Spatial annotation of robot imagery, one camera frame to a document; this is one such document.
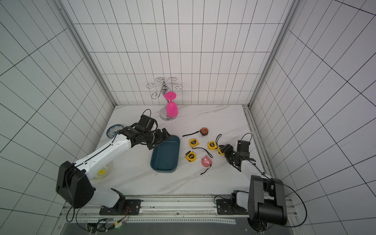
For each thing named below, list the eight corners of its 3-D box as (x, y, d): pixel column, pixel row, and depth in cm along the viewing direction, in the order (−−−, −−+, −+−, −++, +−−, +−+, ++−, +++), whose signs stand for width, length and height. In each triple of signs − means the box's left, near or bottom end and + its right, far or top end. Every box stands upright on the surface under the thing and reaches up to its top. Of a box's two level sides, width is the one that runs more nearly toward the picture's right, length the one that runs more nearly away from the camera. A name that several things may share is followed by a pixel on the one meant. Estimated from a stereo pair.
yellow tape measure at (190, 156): (185, 161, 90) (185, 160, 89) (185, 152, 95) (185, 151, 93) (196, 161, 90) (196, 160, 89) (195, 152, 95) (195, 151, 93)
